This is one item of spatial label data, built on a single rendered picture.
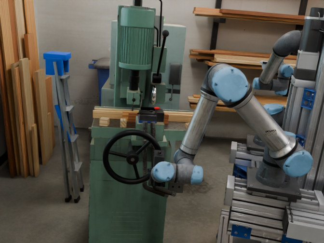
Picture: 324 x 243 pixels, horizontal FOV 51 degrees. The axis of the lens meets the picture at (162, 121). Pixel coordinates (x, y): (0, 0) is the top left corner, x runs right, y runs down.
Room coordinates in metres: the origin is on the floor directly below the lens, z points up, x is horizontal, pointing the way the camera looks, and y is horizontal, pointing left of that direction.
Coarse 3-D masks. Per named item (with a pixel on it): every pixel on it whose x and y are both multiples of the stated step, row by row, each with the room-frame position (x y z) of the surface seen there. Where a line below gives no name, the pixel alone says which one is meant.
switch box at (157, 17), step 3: (156, 15) 2.15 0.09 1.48; (159, 15) 2.15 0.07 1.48; (162, 15) 2.16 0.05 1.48; (156, 18) 2.15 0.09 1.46; (159, 18) 2.15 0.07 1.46; (162, 18) 2.15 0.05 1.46; (156, 21) 2.15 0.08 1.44; (159, 21) 2.15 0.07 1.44; (162, 21) 2.15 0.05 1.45; (156, 24) 2.15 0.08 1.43; (159, 24) 2.15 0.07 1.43; (162, 24) 2.15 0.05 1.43; (159, 27) 2.15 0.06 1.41; (162, 27) 2.15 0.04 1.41; (156, 30) 2.15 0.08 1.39; (159, 30) 2.15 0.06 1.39; (162, 30) 2.15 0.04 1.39; (156, 33) 2.15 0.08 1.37; (159, 33) 2.15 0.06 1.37; (156, 36) 2.15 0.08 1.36; (162, 36) 2.16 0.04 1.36; (156, 39) 2.15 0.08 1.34
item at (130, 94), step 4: (128, 88) 1.90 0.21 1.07; (128, 92) 1.81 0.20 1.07; (132, 92) 1.82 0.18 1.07; (136, 92) 1.82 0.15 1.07; (128, 96) 1.81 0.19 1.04; (132, 96) 1.81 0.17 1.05; (136, 96) 1.82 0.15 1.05; (128, 100) 1.81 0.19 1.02; (136, 100) 1.82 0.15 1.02; (132, 104) 1.82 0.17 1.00; (136, 104) 1.82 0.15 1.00
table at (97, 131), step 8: (96, 120) 1.79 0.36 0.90; (112, 120) 1.81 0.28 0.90; (120, 120) 1.82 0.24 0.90; (96, 128) 1.68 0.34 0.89; (104, 128) 1.68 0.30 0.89; (112, 128) 1.69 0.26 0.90; (120, 128) 1.69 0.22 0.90; (128, 128) 1.70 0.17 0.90; (168, 128) 1.75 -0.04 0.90; (176, 128) 1.76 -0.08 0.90; (184, 128) 1.77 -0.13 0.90; (96, 136) 1.68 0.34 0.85; (104, 136) 1.68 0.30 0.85; (112, 136) 1.69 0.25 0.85; (128, 136) 1.70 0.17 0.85; (168, 136) 1.73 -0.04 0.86; (176, 136) 1.73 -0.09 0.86; (136, 144) 1.61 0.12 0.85; (160, 144) 1.63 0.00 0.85
